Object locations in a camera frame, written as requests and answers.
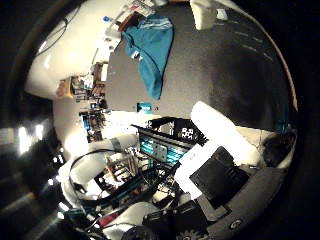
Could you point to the white spray bottle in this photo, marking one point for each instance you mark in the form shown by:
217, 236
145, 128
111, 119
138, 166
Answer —
203, 15

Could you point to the teal cloth with white stripes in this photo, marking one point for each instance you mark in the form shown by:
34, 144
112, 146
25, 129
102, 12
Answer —
150, 50

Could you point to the dark grey table mat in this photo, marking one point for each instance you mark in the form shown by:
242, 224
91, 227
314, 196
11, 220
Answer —
200, 66

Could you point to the teal base panel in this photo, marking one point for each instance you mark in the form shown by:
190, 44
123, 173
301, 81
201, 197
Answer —
175, 155

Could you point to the teal grid board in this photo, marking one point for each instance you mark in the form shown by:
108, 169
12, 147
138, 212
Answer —
144, 108

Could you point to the dark wooden bowl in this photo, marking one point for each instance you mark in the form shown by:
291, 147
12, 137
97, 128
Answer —
128, 23

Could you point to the cluttered storage shelf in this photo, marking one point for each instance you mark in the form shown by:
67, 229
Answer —
93, 123

